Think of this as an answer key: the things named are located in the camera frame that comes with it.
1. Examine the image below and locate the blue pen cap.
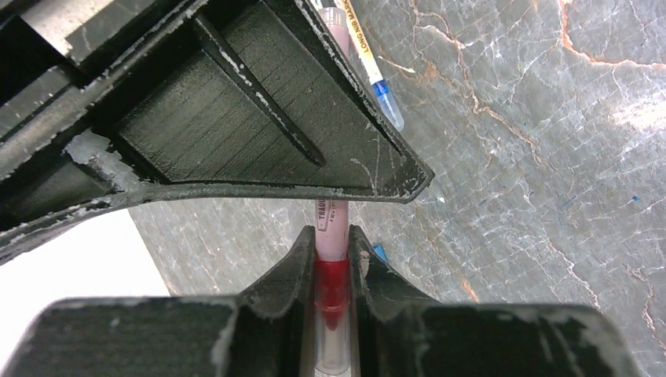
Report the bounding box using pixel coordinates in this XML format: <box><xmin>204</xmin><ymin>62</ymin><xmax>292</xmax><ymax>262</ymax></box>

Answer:
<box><xmin>372</xmin><ymin>243</ymin><xmax>388</xmax><ymax>263</ymax></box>

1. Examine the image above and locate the clear capped blue marker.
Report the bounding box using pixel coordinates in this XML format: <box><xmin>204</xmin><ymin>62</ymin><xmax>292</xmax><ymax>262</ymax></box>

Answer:
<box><xmin>335</xmin><ymin>0</ymin><xmax>404</xmax><ymax>132</ymax></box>

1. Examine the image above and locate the red capped pink marker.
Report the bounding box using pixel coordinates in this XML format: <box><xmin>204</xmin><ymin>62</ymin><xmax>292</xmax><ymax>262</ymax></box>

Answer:
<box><xmin>312</xmin><ymin>5</ymin><xmax>355</xmax><ymax>377</ymax></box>

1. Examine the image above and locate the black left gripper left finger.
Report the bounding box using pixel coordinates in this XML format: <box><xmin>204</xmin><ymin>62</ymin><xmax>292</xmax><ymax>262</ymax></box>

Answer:
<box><xmin>4</xmin><ymin>226</ymin><xmax>315</xmax><ymax>376</ymax></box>

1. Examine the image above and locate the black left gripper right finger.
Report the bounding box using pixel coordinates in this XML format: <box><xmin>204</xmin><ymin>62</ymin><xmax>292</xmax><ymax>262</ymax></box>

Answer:
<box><xmin>348</xmin><ymin>225</ymin><xmax>639</xmax><ymax>376</ymax></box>

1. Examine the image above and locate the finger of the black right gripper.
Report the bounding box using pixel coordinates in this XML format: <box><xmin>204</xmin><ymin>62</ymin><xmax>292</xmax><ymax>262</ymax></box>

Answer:
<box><xmin>1</xmin><ymin>1</ymin><xmax>434</xmax><ymax>262</ymax></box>

